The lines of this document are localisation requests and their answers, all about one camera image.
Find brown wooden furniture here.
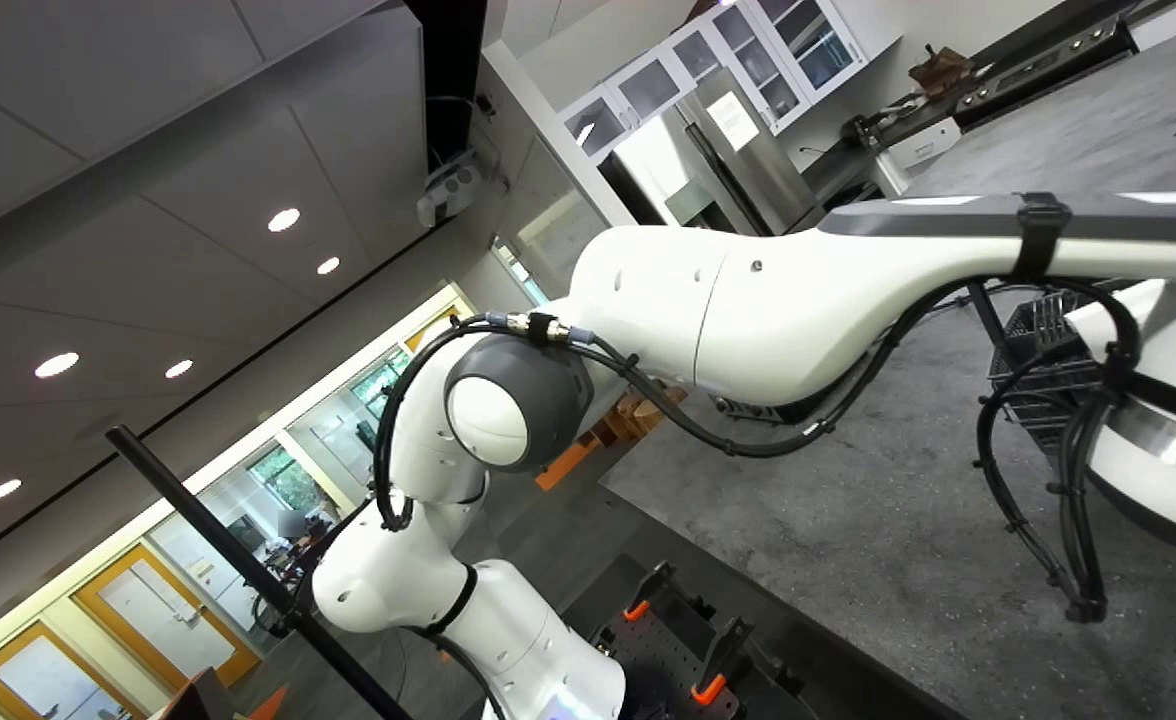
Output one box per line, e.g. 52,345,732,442
584,383,668,448

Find orange floor object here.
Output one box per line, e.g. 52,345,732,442
531,437,598,496

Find ceiling mounted projector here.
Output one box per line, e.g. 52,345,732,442
411,154,486,232

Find stainless steel refrigerator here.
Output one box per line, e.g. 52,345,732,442
598,86,835,240

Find orange black clamp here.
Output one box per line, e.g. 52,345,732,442
618,555,680,632
686,616,750,712

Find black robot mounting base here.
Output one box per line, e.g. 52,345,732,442
531,554,964,720

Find black ceiling column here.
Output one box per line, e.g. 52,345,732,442
402,0,493,175

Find white glass-door cabinets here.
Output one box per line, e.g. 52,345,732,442
559,0,906,155

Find black diagonal pole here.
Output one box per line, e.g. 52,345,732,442
105,426,411,720

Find white countertop appliance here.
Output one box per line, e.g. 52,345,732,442
877,111,972,197

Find brown countertop item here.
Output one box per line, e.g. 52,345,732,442
906,37,980,95

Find orange floor cone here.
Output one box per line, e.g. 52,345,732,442
238,678,295,720

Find yellow framed glass door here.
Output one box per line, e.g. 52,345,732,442
66,534,265,694
0,612,143,720

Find black stovetop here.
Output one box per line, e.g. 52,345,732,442
964,0,1160,110

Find yellow door frame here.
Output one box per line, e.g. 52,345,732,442
398,300,475,360

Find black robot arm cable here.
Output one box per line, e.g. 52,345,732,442
368,273,1142,720

